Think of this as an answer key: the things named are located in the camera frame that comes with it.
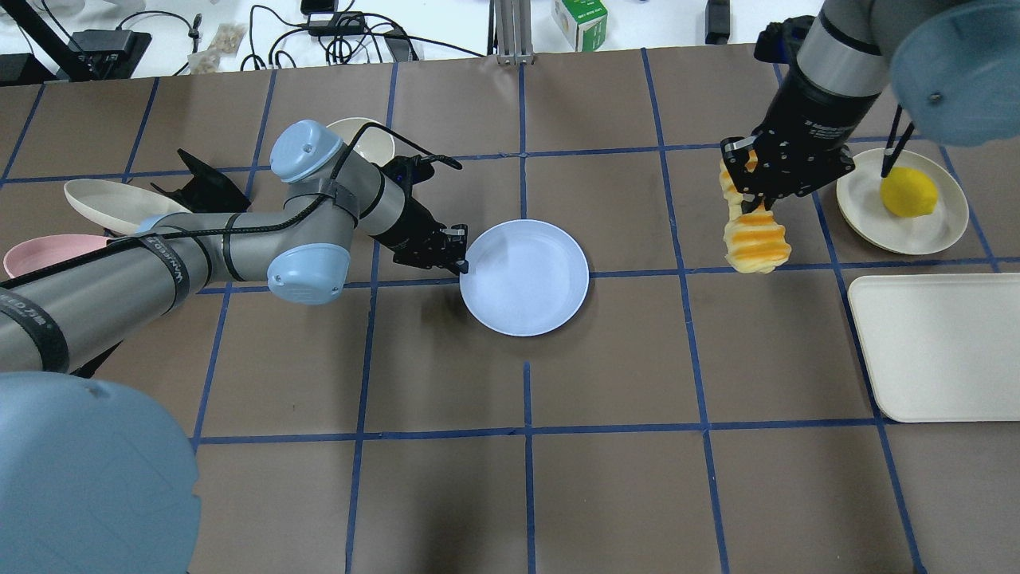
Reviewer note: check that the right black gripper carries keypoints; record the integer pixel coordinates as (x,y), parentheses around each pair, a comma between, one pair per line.
(811,114)

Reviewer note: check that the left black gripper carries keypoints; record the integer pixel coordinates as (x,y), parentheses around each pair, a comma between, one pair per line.
(409,229)

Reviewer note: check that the striped bread roll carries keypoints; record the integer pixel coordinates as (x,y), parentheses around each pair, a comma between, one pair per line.
(752,252)

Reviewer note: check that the blue plate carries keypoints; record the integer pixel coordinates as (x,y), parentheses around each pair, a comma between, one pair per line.
(526,278)

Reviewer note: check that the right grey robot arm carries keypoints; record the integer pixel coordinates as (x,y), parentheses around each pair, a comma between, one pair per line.
(952,66)

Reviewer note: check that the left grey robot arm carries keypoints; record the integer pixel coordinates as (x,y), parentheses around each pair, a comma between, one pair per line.
(98,477)

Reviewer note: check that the small white plate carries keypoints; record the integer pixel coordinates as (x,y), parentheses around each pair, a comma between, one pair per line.
(860,202)

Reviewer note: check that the black plate rack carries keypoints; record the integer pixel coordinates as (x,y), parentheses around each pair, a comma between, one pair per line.
(207,191)

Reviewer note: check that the white plate in rack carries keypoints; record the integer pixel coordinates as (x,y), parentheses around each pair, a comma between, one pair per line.
(119,208)

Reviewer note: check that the pink plate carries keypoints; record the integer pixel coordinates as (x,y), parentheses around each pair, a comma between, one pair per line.
(37,253)

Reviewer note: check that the white bowl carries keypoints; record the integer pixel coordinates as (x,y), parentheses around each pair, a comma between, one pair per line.
(376,146)

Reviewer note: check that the yellow lemon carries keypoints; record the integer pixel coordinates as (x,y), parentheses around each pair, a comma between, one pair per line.
(909,193)

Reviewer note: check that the black device on bench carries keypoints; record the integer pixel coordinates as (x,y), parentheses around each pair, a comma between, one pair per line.
(717,22)

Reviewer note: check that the green white box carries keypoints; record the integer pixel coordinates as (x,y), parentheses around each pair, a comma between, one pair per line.
(584,24)

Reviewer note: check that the black power adapter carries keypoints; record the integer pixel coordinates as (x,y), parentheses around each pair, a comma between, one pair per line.
(336,24)

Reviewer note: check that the white rectangular tray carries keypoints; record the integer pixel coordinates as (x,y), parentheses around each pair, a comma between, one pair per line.
(940,348)

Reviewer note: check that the aluminium frame post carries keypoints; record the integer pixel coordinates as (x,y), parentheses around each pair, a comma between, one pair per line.
(510,32)

